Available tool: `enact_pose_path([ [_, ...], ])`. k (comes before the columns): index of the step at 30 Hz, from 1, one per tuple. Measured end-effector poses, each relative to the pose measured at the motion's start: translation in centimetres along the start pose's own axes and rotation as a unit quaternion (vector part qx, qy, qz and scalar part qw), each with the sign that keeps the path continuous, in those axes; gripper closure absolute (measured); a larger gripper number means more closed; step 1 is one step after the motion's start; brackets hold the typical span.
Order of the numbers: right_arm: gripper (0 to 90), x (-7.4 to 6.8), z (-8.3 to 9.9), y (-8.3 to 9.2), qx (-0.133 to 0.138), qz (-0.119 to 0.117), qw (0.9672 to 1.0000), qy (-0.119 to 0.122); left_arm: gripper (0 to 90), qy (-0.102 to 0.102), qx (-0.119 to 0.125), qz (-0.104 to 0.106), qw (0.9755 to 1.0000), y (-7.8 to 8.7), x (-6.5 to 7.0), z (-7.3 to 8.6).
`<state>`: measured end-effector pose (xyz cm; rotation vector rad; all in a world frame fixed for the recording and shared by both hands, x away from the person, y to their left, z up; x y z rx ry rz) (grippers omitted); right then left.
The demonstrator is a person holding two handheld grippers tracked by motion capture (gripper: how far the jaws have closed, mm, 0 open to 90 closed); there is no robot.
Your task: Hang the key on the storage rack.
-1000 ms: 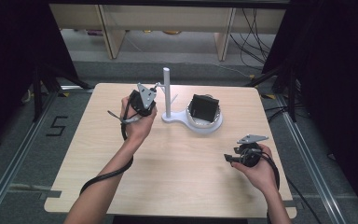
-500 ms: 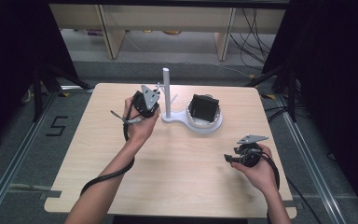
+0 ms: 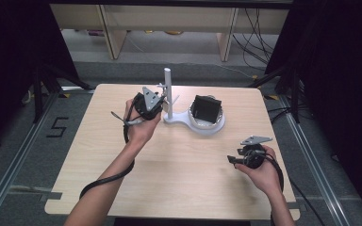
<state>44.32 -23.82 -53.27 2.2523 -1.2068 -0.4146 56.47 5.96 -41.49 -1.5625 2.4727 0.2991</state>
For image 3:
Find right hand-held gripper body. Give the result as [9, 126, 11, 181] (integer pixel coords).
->
[237, 135, 273, 170]

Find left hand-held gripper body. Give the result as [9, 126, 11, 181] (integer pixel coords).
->
[133, 86, 167, 121]

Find white key stand with post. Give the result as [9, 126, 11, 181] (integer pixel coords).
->
[156, 67, 226, 137]

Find white bowl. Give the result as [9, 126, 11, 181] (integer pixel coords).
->
[188, 93, 225, 131]

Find person's right hand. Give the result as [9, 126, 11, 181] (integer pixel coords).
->
[234, 145, 283, 196]

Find person's left hand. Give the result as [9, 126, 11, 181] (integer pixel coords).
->
[123, 98, 163, 148]

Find grey tape strip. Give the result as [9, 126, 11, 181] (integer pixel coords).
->
[287, 201, 307, 211]
[39, 191, 63, 202]

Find black metal stand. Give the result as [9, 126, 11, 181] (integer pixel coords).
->
[32, 61, 92, 124]
[248, 66, 302, 124]

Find beige wooden desk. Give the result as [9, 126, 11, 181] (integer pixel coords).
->
[50, 3, 290, 62]

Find black curtain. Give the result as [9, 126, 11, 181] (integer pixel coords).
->
[264, 0, 362, 220]
[0, 0, 80, 156]

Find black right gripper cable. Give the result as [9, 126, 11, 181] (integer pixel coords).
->
[263, 153, 286, 193]

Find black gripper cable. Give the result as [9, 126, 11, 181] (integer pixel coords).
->
[78, 102, 143, 201]
[263, 153, 286, 193]

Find aluminium floor rail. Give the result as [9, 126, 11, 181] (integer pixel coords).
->
[277, 93, 353, 226]
[0, 91, 61, 226]

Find black floor cable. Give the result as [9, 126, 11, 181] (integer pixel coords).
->
[288, 177, 328, 226]

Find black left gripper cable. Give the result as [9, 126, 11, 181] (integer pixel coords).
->
[78, 102, 143, 201]

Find bundle of black cables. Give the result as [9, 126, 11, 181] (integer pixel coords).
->
[231, 8, 280, 73]

